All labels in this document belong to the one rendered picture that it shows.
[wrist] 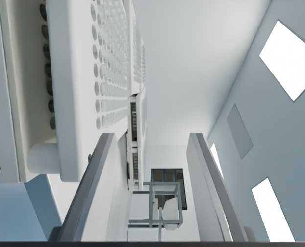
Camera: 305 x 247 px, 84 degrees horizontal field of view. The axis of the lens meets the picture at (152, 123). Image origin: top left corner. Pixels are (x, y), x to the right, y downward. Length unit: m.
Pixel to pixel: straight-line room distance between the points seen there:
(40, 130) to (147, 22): 3.36
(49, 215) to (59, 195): 0.03
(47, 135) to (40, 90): 0.04
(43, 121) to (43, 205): 0.14
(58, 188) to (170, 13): 3.34
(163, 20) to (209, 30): 0.88
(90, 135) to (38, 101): 0.06
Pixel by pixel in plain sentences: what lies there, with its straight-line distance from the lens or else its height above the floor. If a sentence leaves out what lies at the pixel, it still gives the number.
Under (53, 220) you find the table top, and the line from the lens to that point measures 0.31.
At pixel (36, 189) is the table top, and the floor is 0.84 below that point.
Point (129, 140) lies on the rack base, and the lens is 0.80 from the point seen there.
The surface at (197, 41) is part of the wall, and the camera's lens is 3.71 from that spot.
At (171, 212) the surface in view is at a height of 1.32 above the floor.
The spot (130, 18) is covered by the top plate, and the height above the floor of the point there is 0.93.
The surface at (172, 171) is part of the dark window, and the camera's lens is 5.91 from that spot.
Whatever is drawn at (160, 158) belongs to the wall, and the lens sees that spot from 5.97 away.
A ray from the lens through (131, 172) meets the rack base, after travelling 0.88.
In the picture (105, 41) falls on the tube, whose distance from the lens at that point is 0.20.
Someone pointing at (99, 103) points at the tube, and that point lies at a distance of 0.17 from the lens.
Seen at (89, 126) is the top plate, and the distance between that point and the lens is 0.16.
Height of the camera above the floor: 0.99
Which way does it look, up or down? level
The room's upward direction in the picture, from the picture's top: 90 degrees clockwise
